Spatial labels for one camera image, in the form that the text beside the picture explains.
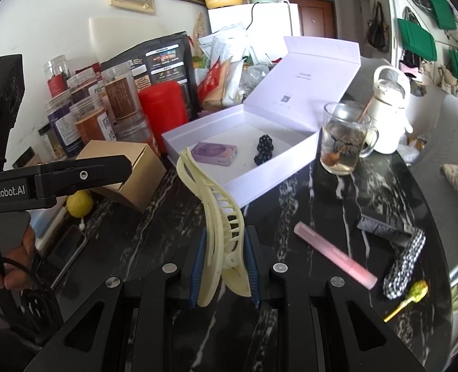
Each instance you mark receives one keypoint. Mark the green tote bag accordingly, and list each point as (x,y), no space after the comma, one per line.
(417,40)
(443,14)

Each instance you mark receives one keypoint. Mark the green tote bag middle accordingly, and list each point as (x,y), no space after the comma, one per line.
(417,40)

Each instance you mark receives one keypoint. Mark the purple small card case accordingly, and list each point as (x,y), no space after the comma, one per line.
(214,154)

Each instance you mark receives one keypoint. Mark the gold cardboard chocolate box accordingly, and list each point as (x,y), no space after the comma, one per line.
(135,179)

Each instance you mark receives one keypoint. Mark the yellow green lollipop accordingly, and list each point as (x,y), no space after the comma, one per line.
(418,291)

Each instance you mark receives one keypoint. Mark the black hanging handbag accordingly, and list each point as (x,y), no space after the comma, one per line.
(377,32)

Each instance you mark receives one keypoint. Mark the glass mug with tea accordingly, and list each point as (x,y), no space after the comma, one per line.
(347,135)

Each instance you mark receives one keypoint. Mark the brown entrance door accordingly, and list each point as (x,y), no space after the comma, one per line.
(317,18)

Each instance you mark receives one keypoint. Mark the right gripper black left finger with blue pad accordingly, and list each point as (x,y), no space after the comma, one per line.
(197,270)

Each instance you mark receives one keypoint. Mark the black polka dot scrunchie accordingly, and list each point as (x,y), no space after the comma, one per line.
(264,150)

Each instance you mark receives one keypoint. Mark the cream plastic hair claw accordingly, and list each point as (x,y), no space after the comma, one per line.
(225,227)

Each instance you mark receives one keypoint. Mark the red cylindrical canister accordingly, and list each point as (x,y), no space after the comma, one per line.
(164,107)

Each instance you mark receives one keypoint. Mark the black white gingham scrunchie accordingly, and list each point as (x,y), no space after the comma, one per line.
(399,275)

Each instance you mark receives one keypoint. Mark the clear jar blue label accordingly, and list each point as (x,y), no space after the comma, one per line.
(62,121)

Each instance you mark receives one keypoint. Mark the black smartphone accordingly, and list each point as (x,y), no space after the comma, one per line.
(60,256)

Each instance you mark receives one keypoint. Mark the red snack packet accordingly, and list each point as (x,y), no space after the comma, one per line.
(211,89)

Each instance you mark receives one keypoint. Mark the black cosmetic box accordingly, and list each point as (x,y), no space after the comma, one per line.
(378,225)

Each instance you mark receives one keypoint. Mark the black snack pouch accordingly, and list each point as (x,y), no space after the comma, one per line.
(166,58)

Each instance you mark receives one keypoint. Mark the white open gift box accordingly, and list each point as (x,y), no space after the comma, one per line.
(287,105)

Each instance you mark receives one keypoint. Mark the pink lip gloss tube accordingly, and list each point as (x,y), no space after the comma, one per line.
(347,264)

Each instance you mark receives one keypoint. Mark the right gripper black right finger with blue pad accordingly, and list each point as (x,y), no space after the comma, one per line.
(251,269)

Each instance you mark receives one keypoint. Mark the green tote bag upper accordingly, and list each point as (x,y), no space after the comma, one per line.
(443,14)

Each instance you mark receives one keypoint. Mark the yellow lemon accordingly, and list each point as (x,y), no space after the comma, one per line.
(79,204)

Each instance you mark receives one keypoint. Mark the clear jar brown label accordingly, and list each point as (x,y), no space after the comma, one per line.
(121,90)

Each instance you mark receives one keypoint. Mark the grey leaf pattern chair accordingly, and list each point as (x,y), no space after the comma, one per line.
(441,197)

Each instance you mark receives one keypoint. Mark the white insulated water bottle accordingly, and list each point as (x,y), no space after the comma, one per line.
(388,107)

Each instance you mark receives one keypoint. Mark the white refrigerator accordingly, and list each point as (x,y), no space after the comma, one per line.
(267,22)

